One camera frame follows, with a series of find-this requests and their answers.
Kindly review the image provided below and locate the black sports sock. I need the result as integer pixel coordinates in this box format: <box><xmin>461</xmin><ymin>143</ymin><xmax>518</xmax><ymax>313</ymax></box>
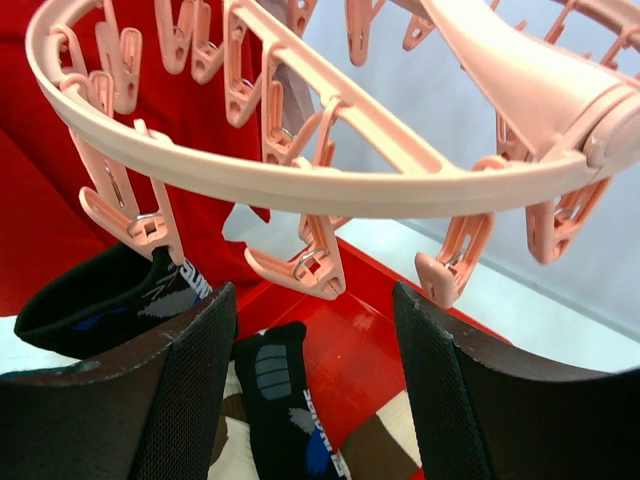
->
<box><xmin>234</xmin><ymin>321</ymin><xmax>349</xmax><ymax>479</ymax></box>
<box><xmin>14</xmin><ymin>243</ymin><xmax>213</xmax><ymax>359</ymax></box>

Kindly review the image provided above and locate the brown beige striped sock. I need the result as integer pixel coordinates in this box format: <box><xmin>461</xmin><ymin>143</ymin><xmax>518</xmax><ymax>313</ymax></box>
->
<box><xmin>207</xmin><ymin>361</ymin><xmax>422</xmax><ymax>479</ymax></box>

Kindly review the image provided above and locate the red plastic tray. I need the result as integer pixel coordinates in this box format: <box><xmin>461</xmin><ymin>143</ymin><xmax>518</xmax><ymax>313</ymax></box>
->
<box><xmin>232</xmin><ymin>237</ymin><xmax>511</xmax><ymax>480</ymax></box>

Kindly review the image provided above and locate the red hanging cloth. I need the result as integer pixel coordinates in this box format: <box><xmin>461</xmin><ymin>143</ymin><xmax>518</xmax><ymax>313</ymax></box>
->
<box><xmin>1</xmin><ymin>1</ymin><xmax>265</xmax><ymax>316</ymax></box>

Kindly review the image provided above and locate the pink round clip hanger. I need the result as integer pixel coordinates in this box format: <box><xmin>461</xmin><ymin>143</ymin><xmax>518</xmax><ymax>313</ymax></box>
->
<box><xmin>25</xmin><ymin>1</ymin><xmax>639</xmax><ymax>307</ymax></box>

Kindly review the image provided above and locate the pink hanging garment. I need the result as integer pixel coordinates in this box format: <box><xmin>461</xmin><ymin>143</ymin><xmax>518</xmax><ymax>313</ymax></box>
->
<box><xmin>273</xmin><ymin>63</ymin><xmax>315</xmax><ymax>135</ymax></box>

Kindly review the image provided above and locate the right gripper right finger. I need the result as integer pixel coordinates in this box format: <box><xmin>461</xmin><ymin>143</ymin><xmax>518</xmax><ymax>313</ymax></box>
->
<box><xmin>392</xmin><ymin>282</ymin><xmax>639</xmax><ymax>479</ymax></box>

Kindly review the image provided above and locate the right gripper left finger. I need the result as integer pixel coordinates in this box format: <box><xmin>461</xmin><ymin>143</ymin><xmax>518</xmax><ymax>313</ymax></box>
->
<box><xmin>1</xmin><ymin>283</ymin><xmax>237</xmax><ymax>479</ymax></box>

